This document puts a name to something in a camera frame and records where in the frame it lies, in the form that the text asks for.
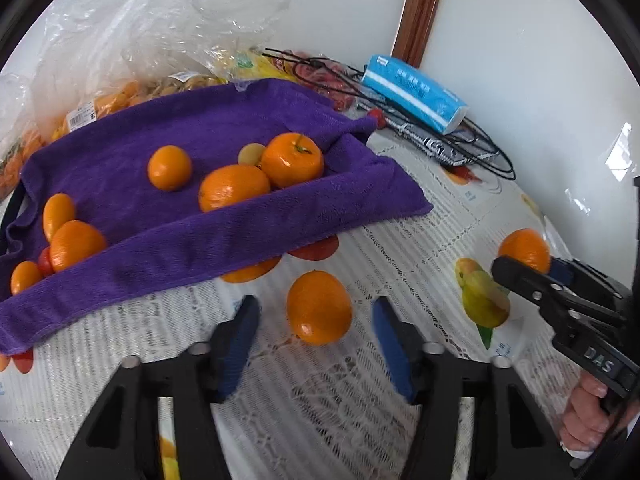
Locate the purple towel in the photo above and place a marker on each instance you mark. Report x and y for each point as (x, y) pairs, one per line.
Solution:
(125, 125)

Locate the fruit print tablecloth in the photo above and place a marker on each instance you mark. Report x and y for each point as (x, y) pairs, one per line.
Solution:
(320, 410)

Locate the black and white patterned pouch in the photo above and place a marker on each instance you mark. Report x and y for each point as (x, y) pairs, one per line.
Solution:
(435, 145)

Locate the clear bag of kumquats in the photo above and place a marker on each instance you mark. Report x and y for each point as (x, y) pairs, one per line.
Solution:
(125, 60)

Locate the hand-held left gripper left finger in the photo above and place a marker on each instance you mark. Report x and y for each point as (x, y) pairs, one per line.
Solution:
(240, 345)

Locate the yellow-green longan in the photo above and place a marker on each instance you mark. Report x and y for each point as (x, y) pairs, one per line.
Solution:
(250, 154)

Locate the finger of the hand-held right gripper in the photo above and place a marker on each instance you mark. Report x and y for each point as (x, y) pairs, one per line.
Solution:
(530, 285)
(562, 270)

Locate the clear bag of small oranges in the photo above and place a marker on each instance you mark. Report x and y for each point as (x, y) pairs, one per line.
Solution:
(15, 150)

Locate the oval orange kumquat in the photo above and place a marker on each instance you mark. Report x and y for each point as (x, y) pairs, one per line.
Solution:
(58, 212)

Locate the large mandarin with green stem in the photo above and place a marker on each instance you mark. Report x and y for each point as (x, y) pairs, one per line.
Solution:
(291, 160)

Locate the small orange mandarin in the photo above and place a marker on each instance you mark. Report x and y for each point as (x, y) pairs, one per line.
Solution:
(26, 276)

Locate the blue tissue pack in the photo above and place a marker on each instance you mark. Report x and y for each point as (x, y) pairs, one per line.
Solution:
(415, 92)

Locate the wooden door frame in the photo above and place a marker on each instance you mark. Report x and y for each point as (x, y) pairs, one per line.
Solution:
(422, 5)

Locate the clear bag of longans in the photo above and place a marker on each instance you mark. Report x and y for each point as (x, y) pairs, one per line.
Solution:
(185, 82)

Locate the yellow packet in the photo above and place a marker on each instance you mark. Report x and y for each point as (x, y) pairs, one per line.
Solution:
(255, 65)

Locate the red cherry tomato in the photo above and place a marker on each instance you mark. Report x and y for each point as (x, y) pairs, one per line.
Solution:
(377, 119)
(44, 260)

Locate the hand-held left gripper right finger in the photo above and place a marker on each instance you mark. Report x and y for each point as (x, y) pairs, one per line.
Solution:
(392, 345)

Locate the bag of cherry tomatoes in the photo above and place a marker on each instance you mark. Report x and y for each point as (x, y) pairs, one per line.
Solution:
(325, 80)

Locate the person's right hand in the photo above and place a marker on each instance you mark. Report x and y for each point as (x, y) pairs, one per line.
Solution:
(582, 415)

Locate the large orange mandarin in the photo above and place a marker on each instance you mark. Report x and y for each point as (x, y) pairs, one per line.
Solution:
(319, 306)
(233, 187)

